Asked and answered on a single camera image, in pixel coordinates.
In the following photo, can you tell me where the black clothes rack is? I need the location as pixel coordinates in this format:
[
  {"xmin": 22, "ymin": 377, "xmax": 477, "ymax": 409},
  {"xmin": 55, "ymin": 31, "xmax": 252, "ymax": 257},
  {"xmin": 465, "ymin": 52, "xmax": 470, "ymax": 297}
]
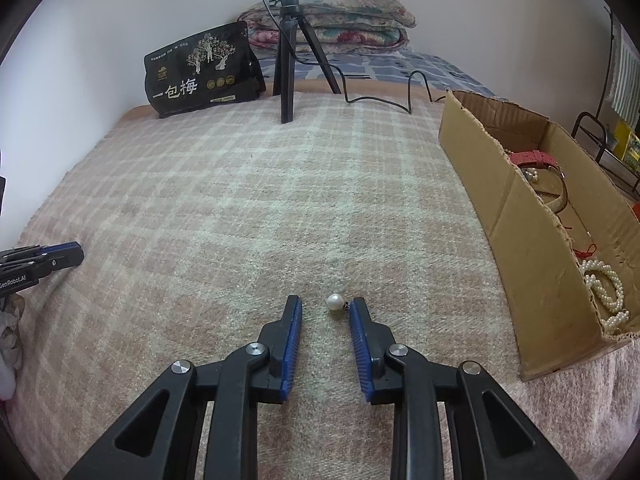
[{"xmin": 570, "ymin": 11, "xmax": 639, "ymax": 198}]

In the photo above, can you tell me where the black tripod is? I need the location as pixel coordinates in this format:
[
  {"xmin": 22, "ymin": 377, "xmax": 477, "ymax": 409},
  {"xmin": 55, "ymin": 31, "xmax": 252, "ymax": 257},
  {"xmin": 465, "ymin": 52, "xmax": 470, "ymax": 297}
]
[{"xmin": 272, "ymin": 0, "xmax": 341, "ymax": 124}]

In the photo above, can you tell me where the blue patterned bed sheet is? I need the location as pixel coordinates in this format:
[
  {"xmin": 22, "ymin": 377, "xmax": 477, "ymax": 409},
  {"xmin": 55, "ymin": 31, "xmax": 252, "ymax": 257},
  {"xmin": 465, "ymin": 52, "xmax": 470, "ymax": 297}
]
[{"xmin": 326, "ymin": 49, "xmax": 495, "ymax": 96}]

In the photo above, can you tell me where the black snack bag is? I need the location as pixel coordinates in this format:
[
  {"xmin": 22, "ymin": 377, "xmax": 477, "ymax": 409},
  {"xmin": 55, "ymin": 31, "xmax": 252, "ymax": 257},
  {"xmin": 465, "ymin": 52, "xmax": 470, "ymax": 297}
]
[{"xmin": 144, "ymin": 21, "xmax": 266, "ymax": 118}]

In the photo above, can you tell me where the white plush toy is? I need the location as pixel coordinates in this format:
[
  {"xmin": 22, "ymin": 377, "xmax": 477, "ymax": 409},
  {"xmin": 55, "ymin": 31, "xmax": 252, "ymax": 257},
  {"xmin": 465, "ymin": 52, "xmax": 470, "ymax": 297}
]
[{"xmin": 0, "ymin": 294, "xmax": 25, "ymax": 401}]

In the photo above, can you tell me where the red strap watch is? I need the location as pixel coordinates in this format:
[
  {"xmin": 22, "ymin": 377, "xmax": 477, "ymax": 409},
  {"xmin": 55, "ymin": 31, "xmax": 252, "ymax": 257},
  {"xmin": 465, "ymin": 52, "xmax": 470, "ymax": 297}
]
[{"xmin": 509, "ymin": 150, "xmax": 560, "ymax": 169}]

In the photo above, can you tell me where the yellow box on rack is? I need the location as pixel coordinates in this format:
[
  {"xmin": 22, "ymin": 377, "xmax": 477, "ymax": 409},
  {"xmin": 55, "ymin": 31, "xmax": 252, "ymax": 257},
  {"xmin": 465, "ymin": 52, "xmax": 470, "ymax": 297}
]
[{"xmin": 614, "ymin": 119, "xmax": 640, "ymax": 172}]

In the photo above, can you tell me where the cardboard box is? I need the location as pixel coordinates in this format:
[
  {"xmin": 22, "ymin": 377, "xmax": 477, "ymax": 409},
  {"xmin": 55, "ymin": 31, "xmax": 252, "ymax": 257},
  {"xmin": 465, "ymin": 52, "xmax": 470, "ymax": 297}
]
[{"xmin": 439, "ymin": 91, "xmax": 639, "ymax": 380}]

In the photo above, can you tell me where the small pearl earring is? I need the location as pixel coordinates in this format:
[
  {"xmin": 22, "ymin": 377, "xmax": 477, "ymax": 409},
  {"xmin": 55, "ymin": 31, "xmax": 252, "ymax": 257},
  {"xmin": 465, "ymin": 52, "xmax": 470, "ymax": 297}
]
[{"xmin": 326, "ymin": 294, "xmax": 348, "ymax": 313}]

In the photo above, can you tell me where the red cord charm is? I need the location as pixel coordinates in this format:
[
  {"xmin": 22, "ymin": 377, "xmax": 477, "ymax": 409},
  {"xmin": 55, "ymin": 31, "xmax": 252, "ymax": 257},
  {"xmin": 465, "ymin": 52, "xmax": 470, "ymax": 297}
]
[{"xmin": 560, "ymin": 218, "xmax": 598, "ymax": 260}]

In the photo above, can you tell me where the pink plaid blanket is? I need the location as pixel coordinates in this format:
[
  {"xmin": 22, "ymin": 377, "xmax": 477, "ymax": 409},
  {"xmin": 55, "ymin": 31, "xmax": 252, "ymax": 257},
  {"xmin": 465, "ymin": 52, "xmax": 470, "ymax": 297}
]
[{"xmin": 8, "ymin": 93, "xmax": 639, "ymax": 479}]

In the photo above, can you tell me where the striped hanging towel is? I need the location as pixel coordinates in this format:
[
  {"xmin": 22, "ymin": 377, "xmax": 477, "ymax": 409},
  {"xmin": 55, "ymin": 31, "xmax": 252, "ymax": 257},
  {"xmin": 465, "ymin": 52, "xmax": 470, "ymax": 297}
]
[{"xmin": 608, "ymin": 18, "xmax": 640, "ymax": 128}]

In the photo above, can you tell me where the twisted white pearl necklace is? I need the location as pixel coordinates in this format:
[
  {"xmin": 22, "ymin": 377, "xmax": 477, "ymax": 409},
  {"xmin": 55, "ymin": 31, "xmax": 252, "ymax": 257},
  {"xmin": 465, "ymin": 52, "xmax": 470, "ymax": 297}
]
[{"xmin": 580, "ymin": 258, "xmax": 633, "ymax": 336}]

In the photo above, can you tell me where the folded floral quilt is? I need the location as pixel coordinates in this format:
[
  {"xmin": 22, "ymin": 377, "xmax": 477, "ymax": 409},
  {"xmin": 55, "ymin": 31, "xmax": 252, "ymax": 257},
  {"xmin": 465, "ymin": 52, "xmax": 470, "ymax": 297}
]
[{"xmin": 238, "ymin": 0, "xmax": 416, "ymax": 54}]

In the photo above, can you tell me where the black power cable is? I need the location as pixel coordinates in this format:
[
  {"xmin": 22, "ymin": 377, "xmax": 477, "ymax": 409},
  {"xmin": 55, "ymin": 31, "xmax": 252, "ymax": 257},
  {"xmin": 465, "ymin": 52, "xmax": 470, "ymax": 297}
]
[{"xmin": 257, "ymin": 0, "xmax": 446, "ymax": 115}]

